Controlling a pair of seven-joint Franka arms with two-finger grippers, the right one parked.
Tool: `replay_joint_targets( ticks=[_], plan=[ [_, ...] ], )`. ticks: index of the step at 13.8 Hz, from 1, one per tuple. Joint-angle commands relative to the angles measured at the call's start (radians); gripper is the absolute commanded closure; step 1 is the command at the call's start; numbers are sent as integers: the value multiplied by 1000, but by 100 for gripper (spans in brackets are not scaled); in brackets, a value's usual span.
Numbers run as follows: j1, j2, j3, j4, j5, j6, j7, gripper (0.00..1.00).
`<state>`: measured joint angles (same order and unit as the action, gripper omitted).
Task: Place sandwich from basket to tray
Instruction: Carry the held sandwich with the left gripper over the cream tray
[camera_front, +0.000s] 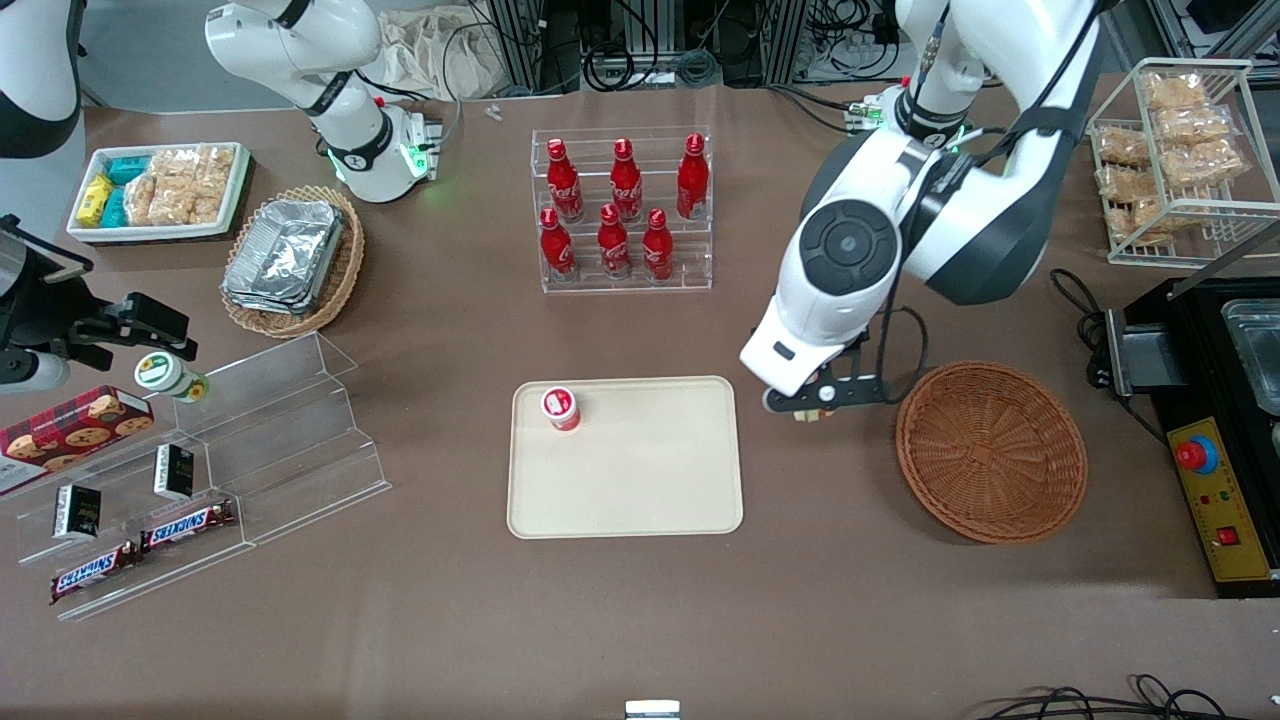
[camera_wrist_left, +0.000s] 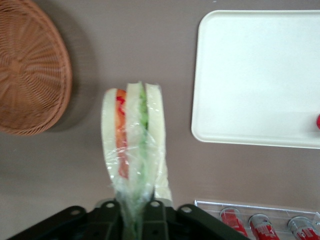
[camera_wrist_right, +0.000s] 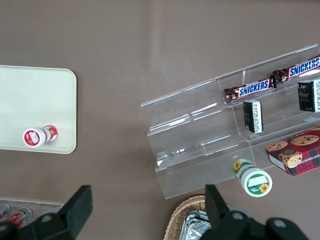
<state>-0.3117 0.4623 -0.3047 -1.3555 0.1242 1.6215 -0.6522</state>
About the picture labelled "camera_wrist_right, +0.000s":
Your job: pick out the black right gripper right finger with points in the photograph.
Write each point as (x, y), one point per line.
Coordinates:
(215, 207)

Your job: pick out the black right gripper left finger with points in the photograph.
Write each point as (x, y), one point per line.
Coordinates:
(77, 207)

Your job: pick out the light tan wicker basket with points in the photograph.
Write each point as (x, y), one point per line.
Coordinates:
(178, 215)

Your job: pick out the cream plastic tray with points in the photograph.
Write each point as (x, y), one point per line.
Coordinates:
(35, 100)

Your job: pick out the silver foil package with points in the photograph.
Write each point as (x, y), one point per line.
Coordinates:
(195, 225)

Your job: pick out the clear acrylic can holder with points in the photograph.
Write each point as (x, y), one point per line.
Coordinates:
(45, 203)

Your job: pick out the green sunflower yogurt bottle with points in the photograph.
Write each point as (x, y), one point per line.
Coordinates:
(255, 182)

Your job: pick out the red and white can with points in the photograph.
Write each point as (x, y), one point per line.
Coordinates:
(18, 216)

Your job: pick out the clear acrylic stepped shelf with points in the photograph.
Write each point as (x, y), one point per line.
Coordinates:
(190, 140)

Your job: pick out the red strawberry yogurt bottle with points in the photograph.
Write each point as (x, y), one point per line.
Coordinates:
(33, 137)

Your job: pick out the small black snack box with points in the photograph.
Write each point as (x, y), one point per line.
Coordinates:
(308, 96)
(251, 116)

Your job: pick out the red plaid cookie box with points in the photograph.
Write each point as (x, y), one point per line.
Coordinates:
(300, 152)

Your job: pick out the Snickers chocolate bar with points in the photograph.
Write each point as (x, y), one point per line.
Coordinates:
(252, 88)
(302, 67)

